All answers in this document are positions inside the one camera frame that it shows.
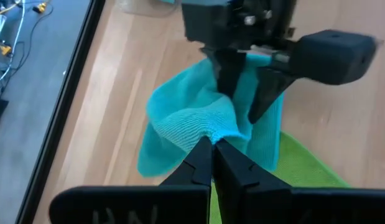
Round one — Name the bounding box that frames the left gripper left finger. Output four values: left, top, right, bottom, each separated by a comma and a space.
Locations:
49, 136, 213, 224

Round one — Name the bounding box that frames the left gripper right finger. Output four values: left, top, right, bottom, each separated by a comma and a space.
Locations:
212, 138, 385, 224

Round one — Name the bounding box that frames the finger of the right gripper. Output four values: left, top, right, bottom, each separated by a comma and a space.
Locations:
248, 29, 378, 125
181, 2, 248, 99

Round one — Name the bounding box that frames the green microfiber towel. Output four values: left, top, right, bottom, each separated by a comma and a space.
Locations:
209, 130, 351, 224

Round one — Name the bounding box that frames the light blue microfiber towel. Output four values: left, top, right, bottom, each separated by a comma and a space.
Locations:
136, 52, 285, 178

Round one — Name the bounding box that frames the clear plastic bin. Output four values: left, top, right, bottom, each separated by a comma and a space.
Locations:
120, 0, 180, 18

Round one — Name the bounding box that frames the yellow white power plug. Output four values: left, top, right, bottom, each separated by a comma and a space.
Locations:
32, 1, 49, 14

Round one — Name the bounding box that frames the yellow floor device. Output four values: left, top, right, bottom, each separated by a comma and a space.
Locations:
0, 39, 12, 57

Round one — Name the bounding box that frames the black aluminium table frame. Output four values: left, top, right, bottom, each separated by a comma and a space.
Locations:
14, 0, 106, 224

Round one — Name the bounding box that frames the white floor cable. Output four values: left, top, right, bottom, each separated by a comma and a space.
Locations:
0, 0, 27, 85

